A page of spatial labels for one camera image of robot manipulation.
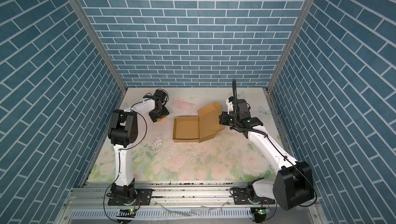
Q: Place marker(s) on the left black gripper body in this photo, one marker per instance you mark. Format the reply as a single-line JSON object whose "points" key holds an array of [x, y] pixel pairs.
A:
{"points": [[159, 113]]}

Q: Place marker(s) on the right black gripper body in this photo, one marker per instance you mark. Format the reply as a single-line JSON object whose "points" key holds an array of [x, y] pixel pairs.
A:
{"points": [[230, 120]]}

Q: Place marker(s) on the brown cardboard box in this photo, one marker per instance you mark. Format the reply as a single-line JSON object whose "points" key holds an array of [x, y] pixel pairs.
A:
{"points": [[199, 128]]}

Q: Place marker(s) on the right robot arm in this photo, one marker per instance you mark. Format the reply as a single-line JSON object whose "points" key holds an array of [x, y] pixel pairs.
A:
{"points": [[293, 184]]}

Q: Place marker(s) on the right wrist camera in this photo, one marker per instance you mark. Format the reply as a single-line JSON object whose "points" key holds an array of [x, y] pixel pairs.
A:
{"points": [[229, 104]]}

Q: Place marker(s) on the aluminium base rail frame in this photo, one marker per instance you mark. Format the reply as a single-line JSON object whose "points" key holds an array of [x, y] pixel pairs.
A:
{"points": [[187, 195]]}

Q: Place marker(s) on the left corner aluminium post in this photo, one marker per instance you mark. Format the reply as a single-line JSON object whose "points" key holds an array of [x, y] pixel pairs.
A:
{"points": [[87, 25]]}

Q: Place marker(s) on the corner aluminium post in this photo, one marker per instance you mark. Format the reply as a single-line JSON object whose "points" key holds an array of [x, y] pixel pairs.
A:
{"points": [[87, 25], [291, 41]]}

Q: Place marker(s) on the white slotted cable duct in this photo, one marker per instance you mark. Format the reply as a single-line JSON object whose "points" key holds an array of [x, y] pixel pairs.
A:
{"points": [[160, 213]]}

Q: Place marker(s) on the right corner aluminium post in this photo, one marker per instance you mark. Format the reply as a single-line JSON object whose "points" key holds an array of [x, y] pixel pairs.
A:
{"points": [[291, 41]]}

